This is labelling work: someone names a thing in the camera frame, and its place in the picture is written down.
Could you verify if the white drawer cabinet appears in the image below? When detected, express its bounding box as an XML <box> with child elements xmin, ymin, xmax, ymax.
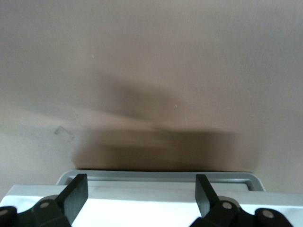
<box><xmin>0</xmin><ymin>183</ymin><xmax>303</xmax><ymax>227</ymax></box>

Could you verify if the white plastic drawer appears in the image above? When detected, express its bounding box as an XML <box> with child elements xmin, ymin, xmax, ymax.
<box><xmin>55</xmin><ymin>169</ymin><xmax>265</xmax><ymax>192</ymax></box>

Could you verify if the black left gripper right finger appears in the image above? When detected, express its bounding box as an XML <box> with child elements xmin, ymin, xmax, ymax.
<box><xmin>189</xmin><ymin>174</ymin><xmax>293</xmax><ymax>227</ymax></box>

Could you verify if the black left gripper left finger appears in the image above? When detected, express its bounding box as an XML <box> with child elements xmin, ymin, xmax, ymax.
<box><xmin>0</xmin><ymin>174</ymin><xmax>89</xmax><ymax>227</ymax></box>

